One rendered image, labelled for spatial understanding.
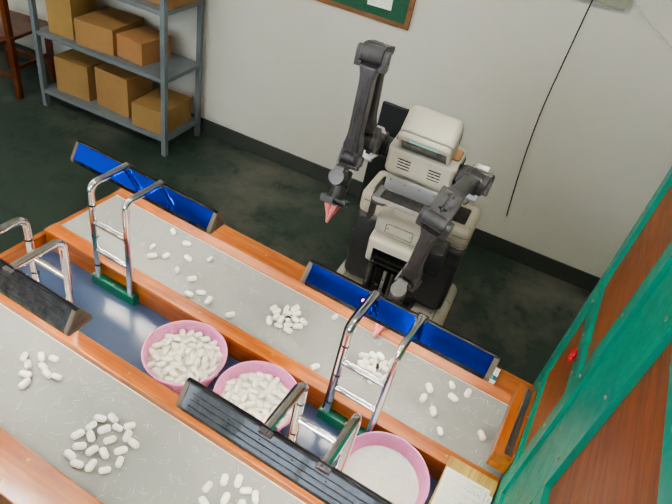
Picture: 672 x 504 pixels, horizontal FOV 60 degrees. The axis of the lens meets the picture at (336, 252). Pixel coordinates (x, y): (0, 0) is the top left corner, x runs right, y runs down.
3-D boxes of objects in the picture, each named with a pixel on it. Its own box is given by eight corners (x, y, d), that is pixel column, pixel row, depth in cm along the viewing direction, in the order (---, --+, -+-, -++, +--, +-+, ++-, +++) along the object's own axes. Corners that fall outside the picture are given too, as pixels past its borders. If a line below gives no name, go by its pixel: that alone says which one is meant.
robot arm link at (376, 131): (402, 36, 187) (374, 27, 189) (386, 54, 178) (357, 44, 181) (379, 146, 220) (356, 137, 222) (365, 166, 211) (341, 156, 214)
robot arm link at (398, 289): (422, 281, 210) (402, 268, 212) (424, 275, 199) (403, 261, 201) (404, 308, 209) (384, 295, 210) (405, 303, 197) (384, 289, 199)
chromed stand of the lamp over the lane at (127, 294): (130, 256, 226) (124, 158, 198) (170, 279, 220) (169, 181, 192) (92, 281, 212) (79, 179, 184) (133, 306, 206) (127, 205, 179)
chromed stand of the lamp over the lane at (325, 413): (343, 378, 199) (372, 284, 171) (395, 407, 193) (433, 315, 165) (315, 416, 185) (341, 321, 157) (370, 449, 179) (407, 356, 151)
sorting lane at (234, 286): (116, 198, 245) (116, 194, 243) (520, 416, 194) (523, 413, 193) (57, 231, 223) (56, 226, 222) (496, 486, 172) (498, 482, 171)
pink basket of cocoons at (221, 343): (180, 327, 203) (180, 308, 197) (242, 364, 196) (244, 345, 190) (123, 375, 184) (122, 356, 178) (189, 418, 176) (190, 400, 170)
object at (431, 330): (313, 269, 184) (316, 252, 179) (496, 365, 166) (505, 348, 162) (299, 283, 178) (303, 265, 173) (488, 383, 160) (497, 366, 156)
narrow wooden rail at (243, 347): (59, 244, 227) (56, 221, 220) (488, 497, 176) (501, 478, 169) (47, 251, 223) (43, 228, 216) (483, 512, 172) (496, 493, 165)
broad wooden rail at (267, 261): (138, 212, 262) (136, 178, 251) (514, 416, 212) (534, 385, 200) (118, 224, 253) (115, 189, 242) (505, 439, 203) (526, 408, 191)
